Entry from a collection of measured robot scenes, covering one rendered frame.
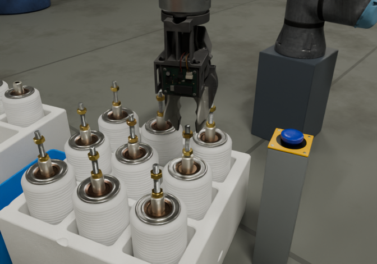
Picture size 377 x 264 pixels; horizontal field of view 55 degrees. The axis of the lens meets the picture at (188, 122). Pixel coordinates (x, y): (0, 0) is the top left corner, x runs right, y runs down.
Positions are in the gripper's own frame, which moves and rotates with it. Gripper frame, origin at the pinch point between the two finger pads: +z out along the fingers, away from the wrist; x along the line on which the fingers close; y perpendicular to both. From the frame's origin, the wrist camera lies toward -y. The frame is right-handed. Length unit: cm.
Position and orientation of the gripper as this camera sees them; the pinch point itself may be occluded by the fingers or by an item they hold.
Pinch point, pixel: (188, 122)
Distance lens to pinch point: 64.3
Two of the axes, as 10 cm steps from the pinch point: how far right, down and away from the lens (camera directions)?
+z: 0.0, 8.6, 5.0
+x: 9.7, 1.2, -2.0
